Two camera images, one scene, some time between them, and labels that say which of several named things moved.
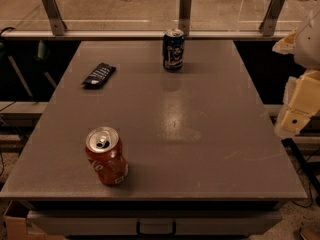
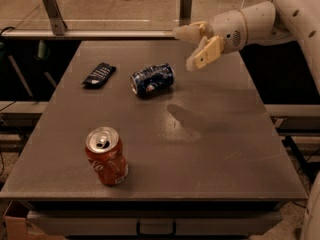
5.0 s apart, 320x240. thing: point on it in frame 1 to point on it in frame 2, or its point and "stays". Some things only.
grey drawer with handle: x=158 y=223 stays
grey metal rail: x=143 y=35 stays
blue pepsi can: x=173 y=49 to x=152 y=80
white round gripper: x=310 y=45 to x=227 y=32
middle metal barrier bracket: x=184 y=12 stays
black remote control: x=99 y=77 stays
